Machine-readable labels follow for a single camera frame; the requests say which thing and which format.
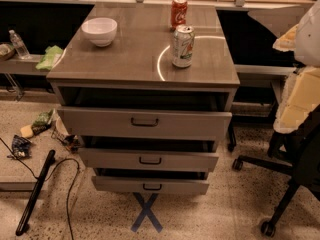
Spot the white ceramic bowl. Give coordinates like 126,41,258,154
81,17,118,47

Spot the black office chair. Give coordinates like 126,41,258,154
232,105,320,237

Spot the grey three-drawer cabinet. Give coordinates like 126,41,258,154
47,3,239,181

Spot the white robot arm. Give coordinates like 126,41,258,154
273,0,320,134

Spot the blue snack bag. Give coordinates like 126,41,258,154
9,135,31,159

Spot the red coca-cola can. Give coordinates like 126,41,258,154
171,0,188,30

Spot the middle grey drawer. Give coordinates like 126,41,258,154
79,148,218,172

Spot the brown bowl on shelf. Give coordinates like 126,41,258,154
0,43,15,61

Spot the clear plastic water bottle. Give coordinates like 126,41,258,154
9,30,30,59

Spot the green crumpled cloth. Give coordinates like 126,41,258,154
36,45,63,70

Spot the bottom grey drawer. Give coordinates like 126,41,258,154
92,176,209,195

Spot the black long bar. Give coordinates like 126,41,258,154
15,150,56,236

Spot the top grey drawer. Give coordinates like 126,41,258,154
57,106,231,141

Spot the black floor cable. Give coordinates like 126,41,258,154
0,137,81,240

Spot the grey drawer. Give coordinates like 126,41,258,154
92,176,209,195
57,106,231,141
79,148,218,172

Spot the yellow sponge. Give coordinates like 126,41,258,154
20,125,34,138

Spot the green chip bag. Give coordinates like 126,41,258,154
31,110,54,135

